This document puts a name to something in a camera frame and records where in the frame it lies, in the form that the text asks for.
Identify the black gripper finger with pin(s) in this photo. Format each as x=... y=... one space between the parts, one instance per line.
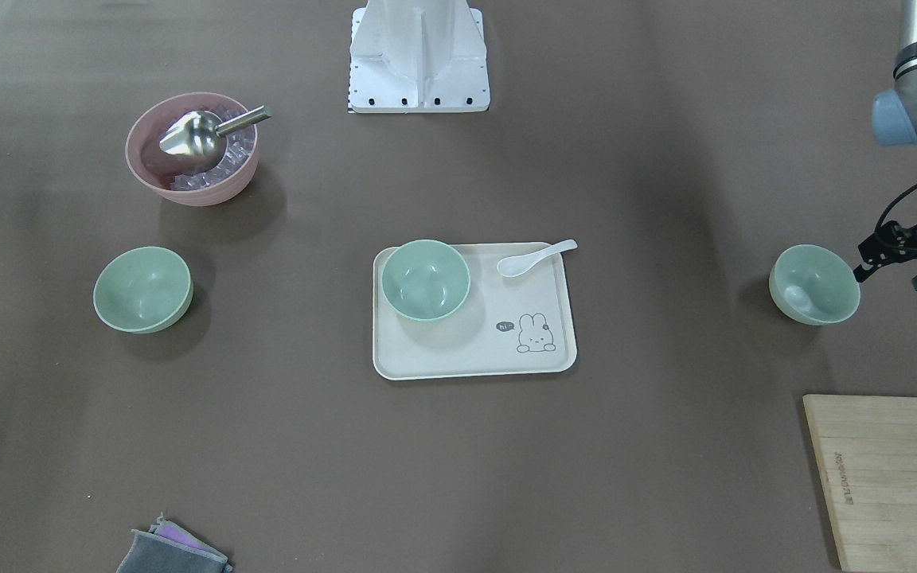
x=865 y=269

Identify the green bowl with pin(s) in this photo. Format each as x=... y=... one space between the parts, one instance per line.
x=812 y=285
x=143 y=290
x=425 y=280

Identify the bamboo cutting board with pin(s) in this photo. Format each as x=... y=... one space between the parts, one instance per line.
x=866 y=453

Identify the cream serving tray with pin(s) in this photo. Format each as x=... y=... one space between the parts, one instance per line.
x=507 y=325

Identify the white ceramic spoon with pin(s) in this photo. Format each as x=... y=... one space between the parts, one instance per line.
x=515 y=266

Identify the green bowl on tray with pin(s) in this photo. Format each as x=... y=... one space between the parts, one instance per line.
x=425 y=280

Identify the metal ice scoop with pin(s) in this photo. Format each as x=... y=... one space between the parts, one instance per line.
x=199 y=136

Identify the pink bowl with ice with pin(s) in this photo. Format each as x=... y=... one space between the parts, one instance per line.
x=232 y=175

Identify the grey folded cloth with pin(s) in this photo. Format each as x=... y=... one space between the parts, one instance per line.
x=166 y=546

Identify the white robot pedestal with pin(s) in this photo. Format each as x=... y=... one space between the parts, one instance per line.
x=425 y=57

